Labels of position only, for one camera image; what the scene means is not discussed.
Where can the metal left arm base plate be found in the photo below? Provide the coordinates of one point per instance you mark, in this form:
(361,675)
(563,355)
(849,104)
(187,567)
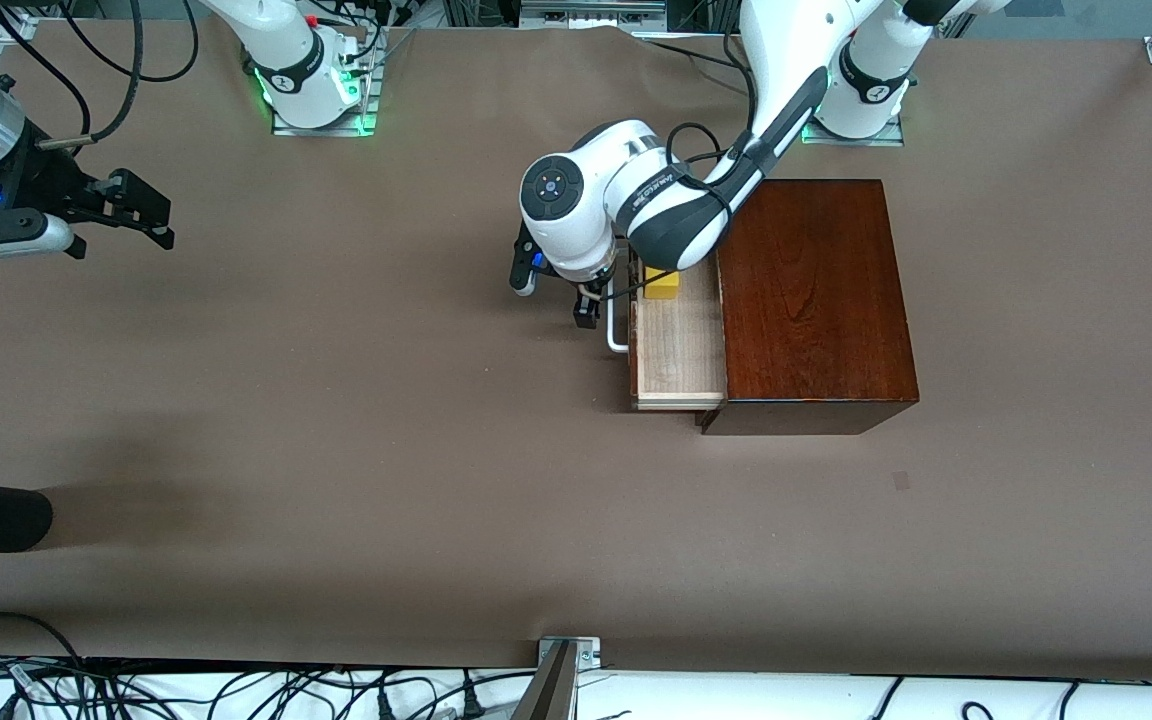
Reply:
(856,141)

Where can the dark brown wooden cabinet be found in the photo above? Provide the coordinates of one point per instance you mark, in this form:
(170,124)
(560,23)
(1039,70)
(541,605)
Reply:
(816,300)

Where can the aluminium profile bar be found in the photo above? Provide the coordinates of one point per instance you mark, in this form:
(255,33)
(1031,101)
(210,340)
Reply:
(548,690)

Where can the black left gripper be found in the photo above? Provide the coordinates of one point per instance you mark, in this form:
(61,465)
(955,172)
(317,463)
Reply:
(587,311)

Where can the yellow wooden cube block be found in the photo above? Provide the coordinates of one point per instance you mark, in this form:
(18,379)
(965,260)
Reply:
(662,283)

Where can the white cloth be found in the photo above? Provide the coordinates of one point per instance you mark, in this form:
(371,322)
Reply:
(736,700)

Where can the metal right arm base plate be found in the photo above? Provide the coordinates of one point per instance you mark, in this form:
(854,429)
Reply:
(326,130)

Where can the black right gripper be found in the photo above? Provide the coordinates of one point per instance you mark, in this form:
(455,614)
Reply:
(44,181)

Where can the silver corner bracket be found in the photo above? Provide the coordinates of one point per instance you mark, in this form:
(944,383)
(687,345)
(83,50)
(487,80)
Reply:
(586,652)

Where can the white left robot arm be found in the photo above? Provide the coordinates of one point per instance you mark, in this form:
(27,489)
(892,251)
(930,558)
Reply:
(576,200)

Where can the light wood drawer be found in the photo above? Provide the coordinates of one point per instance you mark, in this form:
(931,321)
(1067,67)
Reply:
(676,350)

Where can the brown table cover sheet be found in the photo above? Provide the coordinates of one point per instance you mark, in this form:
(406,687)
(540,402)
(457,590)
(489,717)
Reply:
(336,450)

